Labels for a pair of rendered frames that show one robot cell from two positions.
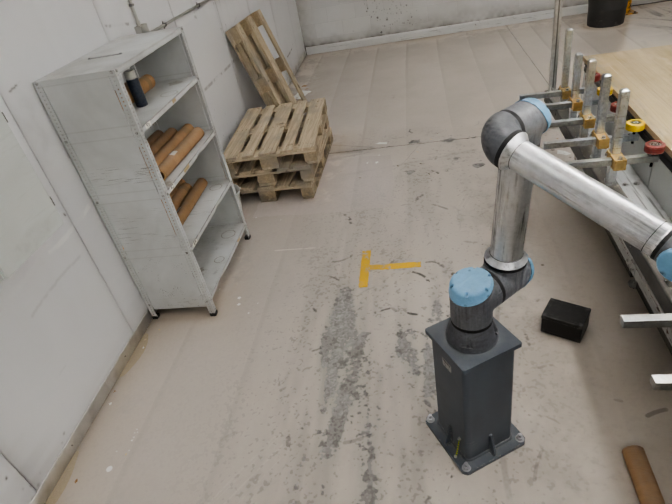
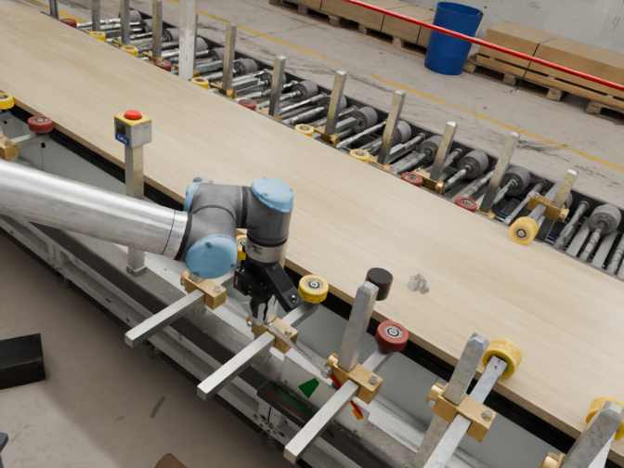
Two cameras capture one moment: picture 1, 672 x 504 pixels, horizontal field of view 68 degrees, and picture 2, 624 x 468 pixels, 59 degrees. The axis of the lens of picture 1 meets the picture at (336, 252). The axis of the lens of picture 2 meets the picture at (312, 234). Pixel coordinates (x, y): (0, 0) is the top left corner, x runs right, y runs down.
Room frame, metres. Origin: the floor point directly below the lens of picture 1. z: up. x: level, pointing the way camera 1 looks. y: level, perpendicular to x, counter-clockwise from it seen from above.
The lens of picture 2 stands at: (0.43, -0.03, 1.85)
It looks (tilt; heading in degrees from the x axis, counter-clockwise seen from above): 34 degrees down; 285
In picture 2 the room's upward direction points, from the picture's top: 11 degrees clockwise
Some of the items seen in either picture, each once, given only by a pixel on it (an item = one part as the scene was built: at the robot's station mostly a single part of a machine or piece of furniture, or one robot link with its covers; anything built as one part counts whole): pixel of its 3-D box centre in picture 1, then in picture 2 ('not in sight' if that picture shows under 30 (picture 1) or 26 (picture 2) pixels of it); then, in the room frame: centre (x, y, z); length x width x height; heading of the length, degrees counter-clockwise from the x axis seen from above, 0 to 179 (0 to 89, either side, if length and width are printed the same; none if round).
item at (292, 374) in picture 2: not in sight; (321, 396); (0.58, -0.95, 0.75); 0.26 x 0.01 x 0.10; 165
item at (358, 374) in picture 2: not in sight; (353, 375); (0.52, -0.96, 0.85); 0.13 x 0.06 x 0.05; 165
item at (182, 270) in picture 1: (167, 178); not in sight; (2.98, 0.94, 0.78); 0.90 x 0.45 x 1.55; 167
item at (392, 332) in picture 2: not in sight; (388, 345); (0.47, -1.10, 0.85); 0.08 x 0.08 x 0.11
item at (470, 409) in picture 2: not in sight; (459, 409); (0.28, -0.90, 0.95); 0.13 x 0.06 x 0.05; 165
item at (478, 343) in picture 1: (471, 325); not in sight; (1.32, -0.44, 0.65); 0.19 x 0.19 x 0.10
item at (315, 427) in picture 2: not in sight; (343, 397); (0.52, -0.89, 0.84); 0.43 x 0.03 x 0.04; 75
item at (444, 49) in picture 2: not in sight; (452, 38); (1.09, -6.85, 0.36); 0.59 x 0.57 x 0.73; 77
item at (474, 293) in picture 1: (472, 296); not in sight; (1.33, -0.44, 0.79); 0.17 x 0.15 x 0.18; 120
